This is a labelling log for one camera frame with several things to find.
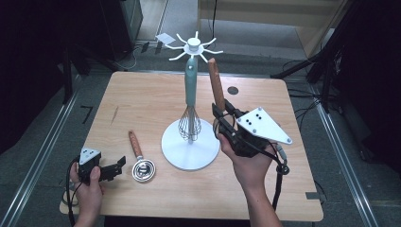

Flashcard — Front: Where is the hand-held gripper cable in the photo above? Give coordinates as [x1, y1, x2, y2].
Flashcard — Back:
[266, 141, 291, 212]
[64, 155, 81, 227]

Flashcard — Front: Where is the white utensil rack stand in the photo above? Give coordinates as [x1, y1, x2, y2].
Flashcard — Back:
[161, 30, 224, 171]

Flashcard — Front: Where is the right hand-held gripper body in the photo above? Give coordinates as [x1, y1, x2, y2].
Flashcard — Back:
[217, 106, 293, 158]

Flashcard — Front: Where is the black hanging cable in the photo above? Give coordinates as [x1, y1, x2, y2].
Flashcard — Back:
[211, 0, 218, 41]

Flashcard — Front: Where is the left hand-held gripper cable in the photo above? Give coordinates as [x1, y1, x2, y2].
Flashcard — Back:
[64, 155, 81, 227]

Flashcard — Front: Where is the right hand-held gripper cable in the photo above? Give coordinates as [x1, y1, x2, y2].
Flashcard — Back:
[266, 141, 291, 212]

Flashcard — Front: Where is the metal floor rail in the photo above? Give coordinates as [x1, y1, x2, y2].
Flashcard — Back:
[0, 75, 83, 227]
[310, 84, 379, 227]

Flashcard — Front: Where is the light wooden cabinet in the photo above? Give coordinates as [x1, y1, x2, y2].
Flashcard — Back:
[198, 0, 351, 59]

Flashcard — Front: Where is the person's right hand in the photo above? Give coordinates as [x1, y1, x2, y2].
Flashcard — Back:
[218, 132, 280, 194]

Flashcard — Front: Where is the dark cabinet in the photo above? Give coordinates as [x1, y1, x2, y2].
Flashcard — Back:
[100, 0, 145, 61]

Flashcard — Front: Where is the white floor cable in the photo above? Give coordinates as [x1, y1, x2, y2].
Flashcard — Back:
[113, 46, 138, 71]

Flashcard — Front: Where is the dark curtain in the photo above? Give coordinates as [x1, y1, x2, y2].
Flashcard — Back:
[334, 0, 401, 174]

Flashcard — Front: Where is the white paper sheet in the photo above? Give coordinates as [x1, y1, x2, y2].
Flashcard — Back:
[154, 32, 177, 45]

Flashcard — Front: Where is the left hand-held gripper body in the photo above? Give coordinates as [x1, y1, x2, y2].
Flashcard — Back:
[77, 147, 103, 184]

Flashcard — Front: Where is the black metal stand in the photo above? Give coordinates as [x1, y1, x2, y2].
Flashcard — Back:
[270, 0, 360, 114]

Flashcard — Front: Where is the wooden handled steel measuring spoon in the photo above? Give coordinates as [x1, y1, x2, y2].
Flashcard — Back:
[128, 130, 157, 183]

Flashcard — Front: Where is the black floor cable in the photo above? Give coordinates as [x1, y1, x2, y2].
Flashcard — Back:
[287, 88, 320, 99]
[293, 99, 322, 131]

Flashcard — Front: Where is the wooden handled mesh strainer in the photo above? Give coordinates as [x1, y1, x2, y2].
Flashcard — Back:
[207, 57, 228, 140]

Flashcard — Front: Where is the teal handled wire whisk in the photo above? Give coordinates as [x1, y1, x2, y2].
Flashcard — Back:
[177, 56, 202, 142]

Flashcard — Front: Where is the person's left hand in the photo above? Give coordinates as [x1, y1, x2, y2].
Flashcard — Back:
[69, 163, 105, 218]

